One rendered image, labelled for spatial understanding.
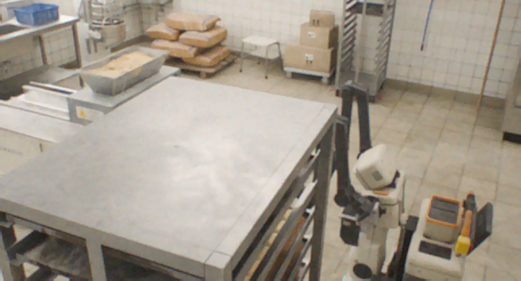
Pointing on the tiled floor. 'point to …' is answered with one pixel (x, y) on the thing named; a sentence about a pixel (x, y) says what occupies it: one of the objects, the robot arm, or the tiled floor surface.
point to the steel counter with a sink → (13, 37)
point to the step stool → (262, 50)
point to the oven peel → (492, 48)
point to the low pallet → (200, 66)
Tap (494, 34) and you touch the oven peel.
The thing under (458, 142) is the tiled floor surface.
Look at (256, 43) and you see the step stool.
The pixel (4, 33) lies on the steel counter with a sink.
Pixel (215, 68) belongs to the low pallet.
